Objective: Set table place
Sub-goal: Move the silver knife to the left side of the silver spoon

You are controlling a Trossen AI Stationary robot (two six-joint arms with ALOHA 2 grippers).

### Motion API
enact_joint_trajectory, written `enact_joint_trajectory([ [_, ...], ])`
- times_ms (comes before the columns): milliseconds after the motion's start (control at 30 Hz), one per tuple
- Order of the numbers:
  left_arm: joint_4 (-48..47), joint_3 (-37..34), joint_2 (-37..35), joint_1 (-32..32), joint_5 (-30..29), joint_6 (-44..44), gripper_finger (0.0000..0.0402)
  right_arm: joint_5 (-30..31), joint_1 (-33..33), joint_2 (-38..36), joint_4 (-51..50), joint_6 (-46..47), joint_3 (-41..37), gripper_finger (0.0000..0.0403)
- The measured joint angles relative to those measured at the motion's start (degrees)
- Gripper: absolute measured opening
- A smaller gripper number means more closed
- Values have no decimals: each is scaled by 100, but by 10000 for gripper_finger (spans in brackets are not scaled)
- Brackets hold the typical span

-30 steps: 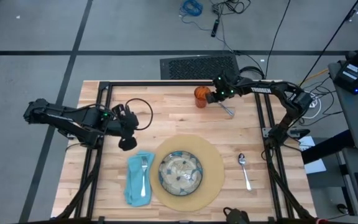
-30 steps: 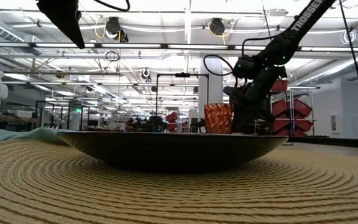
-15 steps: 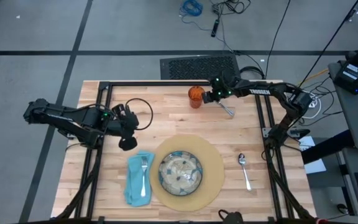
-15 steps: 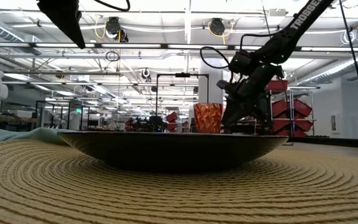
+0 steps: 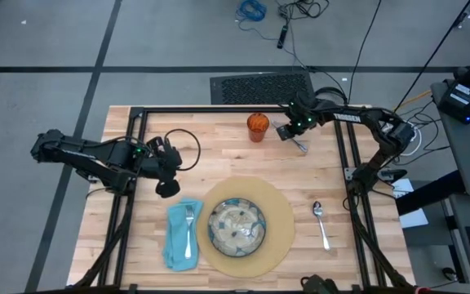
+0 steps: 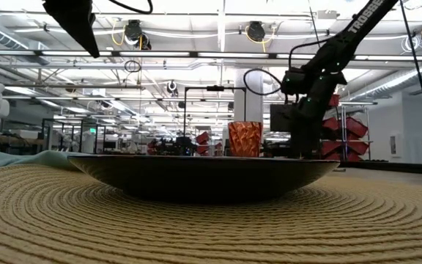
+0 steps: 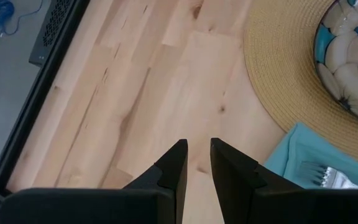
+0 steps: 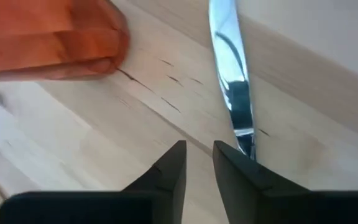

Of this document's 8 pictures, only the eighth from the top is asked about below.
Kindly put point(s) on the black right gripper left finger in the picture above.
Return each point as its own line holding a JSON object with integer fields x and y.
{"x": 89, "y": 208}

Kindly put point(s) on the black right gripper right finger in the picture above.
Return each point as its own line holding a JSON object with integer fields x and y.
{"x": 291, "y": 207}

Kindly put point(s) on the silver metal knife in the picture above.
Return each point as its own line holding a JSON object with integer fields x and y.
{"x": 228, "y": 62}

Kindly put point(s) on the orange item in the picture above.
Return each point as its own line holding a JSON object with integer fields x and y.
{"x": 42, "y": 40}

